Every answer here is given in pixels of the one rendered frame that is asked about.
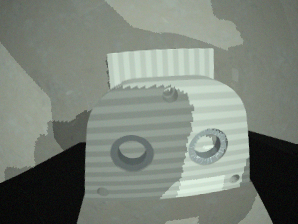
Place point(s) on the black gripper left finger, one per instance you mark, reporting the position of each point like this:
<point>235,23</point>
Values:
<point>50,193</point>

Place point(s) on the grey metal plate with two round holes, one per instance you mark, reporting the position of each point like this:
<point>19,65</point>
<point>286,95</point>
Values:
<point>169,125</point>

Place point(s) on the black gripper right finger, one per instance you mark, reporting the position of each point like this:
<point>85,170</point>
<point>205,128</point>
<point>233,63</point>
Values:
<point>274,173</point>

